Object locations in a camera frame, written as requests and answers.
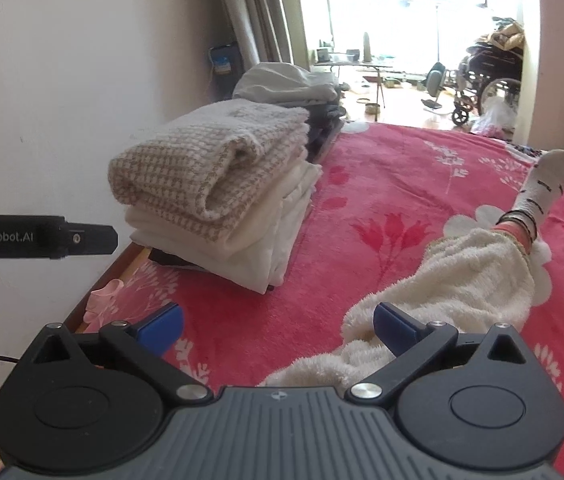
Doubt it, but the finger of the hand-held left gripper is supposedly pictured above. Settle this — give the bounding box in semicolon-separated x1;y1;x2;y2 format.
64;222;119;257

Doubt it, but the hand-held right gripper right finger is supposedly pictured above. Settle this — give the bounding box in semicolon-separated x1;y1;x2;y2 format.
346;301;535;407

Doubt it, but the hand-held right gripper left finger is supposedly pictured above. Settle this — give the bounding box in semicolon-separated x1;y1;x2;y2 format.
28;302;214;405

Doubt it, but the beige checked knit jacket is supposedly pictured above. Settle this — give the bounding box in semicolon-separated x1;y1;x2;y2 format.
107;99;311;238

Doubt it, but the folded cream clothes stack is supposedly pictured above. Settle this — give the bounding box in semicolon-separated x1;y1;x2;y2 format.
124;160;324;295

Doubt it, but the pile of dark clothes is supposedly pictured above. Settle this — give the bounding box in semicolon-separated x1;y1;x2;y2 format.
232;61;349;163

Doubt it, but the person's leg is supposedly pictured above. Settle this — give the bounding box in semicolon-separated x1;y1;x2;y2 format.
259;149;564;388

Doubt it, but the pink cloth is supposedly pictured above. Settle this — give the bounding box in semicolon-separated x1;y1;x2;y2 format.
83;280;124;333

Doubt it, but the red floral blanket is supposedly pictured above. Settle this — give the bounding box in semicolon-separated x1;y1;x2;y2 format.
74;120;564;480

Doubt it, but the white patterned sock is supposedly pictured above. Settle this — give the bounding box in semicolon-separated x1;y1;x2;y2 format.
509;149;564;233

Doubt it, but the white plastic bag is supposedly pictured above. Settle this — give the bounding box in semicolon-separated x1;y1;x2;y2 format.
471;96;519;137

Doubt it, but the table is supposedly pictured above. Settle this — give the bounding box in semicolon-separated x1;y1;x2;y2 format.
311;47;400;123

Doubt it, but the wheelchair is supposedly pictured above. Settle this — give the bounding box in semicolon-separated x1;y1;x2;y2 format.
451;42;524;127

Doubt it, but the grey curtain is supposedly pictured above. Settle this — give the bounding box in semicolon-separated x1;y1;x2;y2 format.
210;0;310;73

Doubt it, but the brown padded coat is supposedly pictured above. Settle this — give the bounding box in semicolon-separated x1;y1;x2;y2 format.
484;17;527;52

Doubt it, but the wooden bed frame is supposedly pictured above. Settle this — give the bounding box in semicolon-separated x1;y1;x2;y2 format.
0;244;155;480

